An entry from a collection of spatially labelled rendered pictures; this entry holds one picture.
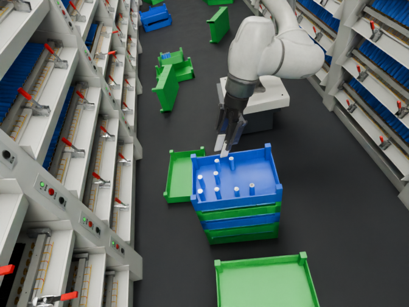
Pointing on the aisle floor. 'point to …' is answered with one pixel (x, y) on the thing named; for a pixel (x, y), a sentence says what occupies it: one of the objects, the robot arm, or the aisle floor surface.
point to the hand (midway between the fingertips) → (222, 145)
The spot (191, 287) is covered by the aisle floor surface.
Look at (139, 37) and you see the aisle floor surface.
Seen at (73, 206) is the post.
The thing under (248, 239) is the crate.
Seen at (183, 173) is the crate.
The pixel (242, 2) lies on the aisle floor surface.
